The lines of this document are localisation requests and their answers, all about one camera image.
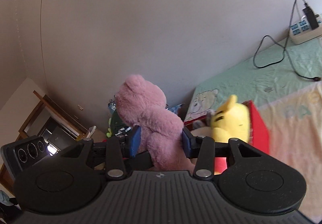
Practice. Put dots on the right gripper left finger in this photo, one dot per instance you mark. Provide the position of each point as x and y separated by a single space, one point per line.
119 149

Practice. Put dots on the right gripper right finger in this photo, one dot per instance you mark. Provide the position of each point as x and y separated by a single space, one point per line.
201 148

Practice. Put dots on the yellow tiger plush toy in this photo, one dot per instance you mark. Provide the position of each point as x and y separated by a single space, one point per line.
230 120

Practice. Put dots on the pink bear plush toy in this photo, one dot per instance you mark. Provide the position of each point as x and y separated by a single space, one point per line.
142 103

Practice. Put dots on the white bunny plush toy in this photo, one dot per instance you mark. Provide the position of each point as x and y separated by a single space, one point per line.
202 127

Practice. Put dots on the pile of clothes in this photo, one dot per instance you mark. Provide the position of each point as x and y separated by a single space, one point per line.
116 125

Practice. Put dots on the red cardboard box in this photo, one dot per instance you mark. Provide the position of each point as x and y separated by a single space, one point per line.
259 134

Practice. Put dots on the cartoon bear bed sheet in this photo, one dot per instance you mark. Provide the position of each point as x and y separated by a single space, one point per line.
288 102

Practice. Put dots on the white power strip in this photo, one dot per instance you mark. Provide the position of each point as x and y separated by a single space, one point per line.
302 32

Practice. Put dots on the black charger plug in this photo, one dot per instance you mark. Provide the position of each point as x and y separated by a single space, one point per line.
310 16

